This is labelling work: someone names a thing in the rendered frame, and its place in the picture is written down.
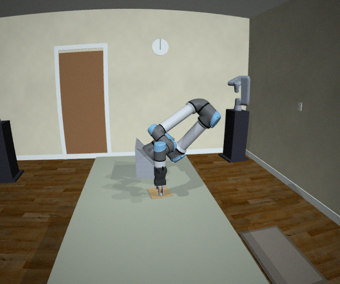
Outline tan mat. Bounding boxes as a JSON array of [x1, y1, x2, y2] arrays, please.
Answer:
[[147, 186, 173, 199]]

